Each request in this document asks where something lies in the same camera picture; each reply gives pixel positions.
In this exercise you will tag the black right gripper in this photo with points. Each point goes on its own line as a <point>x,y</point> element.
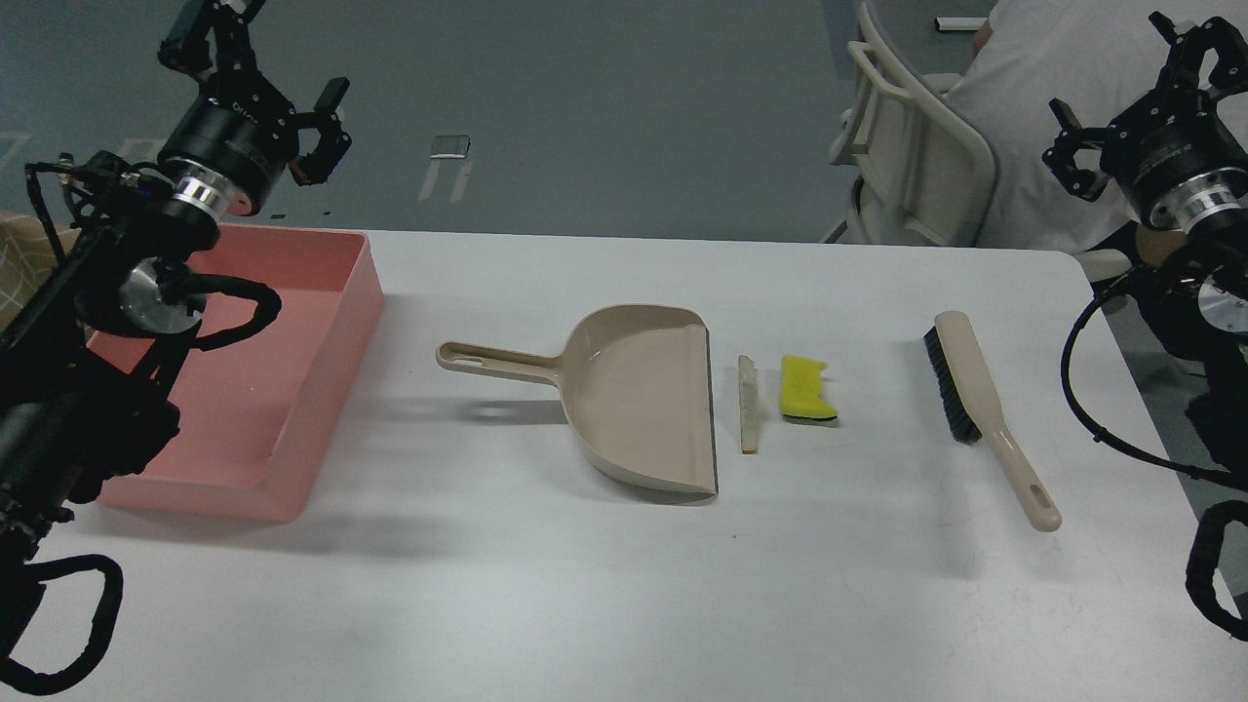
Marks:
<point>1170,156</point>

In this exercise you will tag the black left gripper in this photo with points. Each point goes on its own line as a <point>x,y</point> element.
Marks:
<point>240,127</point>

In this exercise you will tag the beige brush black bristles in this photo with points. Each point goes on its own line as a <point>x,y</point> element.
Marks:
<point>974,412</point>

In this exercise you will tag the yellow sponge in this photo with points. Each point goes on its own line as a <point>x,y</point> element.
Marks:
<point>801,390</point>

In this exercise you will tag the beige plastic dustpan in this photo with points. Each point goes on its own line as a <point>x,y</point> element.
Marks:
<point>635,385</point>

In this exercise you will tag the white bread slice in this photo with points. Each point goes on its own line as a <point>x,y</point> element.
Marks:
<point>747,406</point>

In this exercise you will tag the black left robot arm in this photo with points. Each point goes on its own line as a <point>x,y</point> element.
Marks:
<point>90,362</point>

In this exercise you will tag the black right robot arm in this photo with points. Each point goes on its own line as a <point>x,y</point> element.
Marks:
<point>1195,305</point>

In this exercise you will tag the pink plastic bin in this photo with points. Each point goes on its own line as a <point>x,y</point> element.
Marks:
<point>258,417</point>

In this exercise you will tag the person in white shirt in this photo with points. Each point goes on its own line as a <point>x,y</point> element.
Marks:
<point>1096,56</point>

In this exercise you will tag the metal floor plate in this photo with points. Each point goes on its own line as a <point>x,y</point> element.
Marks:
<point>450,147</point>

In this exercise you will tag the white furniture base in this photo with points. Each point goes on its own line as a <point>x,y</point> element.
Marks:
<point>948,24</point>

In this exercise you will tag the white office chair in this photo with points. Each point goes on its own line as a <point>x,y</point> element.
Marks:
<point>926,174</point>

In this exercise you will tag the beige checked cloth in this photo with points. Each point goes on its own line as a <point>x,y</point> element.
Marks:
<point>27,260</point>

